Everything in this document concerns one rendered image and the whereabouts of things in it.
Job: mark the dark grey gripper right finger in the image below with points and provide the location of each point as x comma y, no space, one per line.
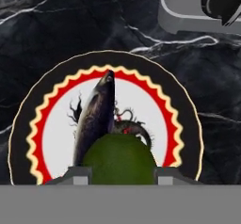
166,175

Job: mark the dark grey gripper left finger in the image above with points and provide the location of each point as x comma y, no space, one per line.
78,175

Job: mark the green lime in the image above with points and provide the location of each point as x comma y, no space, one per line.
120,160

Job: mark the black red white plate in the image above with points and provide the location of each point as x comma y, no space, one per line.
56,130

